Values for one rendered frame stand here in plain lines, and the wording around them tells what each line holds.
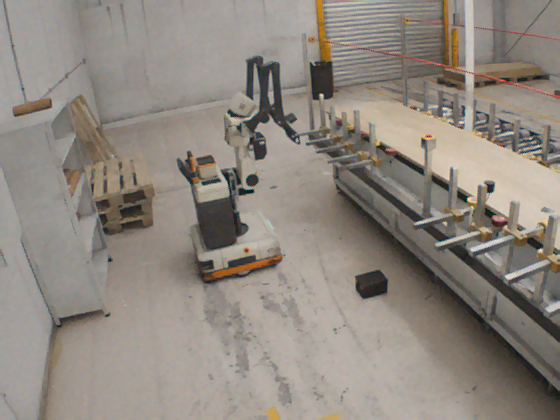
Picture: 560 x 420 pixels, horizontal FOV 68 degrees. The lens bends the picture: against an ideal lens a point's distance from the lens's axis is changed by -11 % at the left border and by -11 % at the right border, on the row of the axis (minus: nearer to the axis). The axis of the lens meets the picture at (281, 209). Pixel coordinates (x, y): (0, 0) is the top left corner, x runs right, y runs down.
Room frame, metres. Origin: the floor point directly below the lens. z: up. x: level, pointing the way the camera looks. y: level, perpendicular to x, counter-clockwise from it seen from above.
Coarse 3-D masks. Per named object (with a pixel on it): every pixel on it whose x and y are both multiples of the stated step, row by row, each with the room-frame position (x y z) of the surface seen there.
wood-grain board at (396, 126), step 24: (360, 120) 4.09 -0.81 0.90; (384, 120) 4.01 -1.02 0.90; (408, 120) 3.94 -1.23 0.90; (432, 120) 3.88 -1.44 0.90; (384, 144) 3.38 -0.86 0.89; (408, 144) 3.30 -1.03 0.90; (456, 144) 3.20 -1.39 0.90; (480, 144) 3.15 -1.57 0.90; (432, 168) 2.78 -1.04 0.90; (480, 168) 2.69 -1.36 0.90; (504, 168) 2.65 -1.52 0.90; (528, 168) 2.61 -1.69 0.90; (504, 192) 2.30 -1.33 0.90; (528, 192) 2.26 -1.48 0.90; (552, 192) 2.22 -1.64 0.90; (528, 216) 1.98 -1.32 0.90
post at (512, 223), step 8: (512, 200) 1.77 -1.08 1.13; (512, 208) 1.76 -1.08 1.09; (512, 216) 1.75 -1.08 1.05; (512, 224) 1.74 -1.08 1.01; (504, 248) 1.77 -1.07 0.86; (512, 248) 1.75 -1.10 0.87; (504, 256) 1.77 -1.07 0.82; (512, 256) 1.75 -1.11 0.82; (504, 264) 1.76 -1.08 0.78; (504, 272) 1.75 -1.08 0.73
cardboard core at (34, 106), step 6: (30, 102) 3.22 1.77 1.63; (36, 102) 3.21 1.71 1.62; (42, 102) 3.22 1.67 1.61; (48, 102) 3.22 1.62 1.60; (12, 108) 3.16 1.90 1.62; (18, 108) 3.17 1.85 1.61; (24, 108) 3.18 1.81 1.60; (30, 108) 3.19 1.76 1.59; (36, 108) 3.20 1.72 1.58; (42, 108) 3.22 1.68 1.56; (48, 108) 3.24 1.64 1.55; (18, 114) 3.17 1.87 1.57
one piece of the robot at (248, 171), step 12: (228, 120) 3.37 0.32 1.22; (240, 120) 3.32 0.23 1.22; (228, 132) 3.36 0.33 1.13; (228, 144) 3.36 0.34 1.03; (240, 144) 3.37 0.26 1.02; (240, 156) 3.38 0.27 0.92; (252, 156) 3.43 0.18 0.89; (240, 168) 3.35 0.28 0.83; (252, 168) 3.35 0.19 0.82; (252, 180) 3.35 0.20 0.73
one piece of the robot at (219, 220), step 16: (192, 160) 3.23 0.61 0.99; (224, 176) 3.35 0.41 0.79; (192, 192) 3.54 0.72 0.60; (208, 192) 3.10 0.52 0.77; (224, 192) 3.13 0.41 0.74; (208, 208) 3.10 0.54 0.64; (224, 208) 3.13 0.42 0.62; (208, 224) 3.09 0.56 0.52; (224, 224) 3.12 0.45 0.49; (240, 224) 3.29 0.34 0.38; (208, 240) 3.09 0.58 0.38; (224, 240) 3.12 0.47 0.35
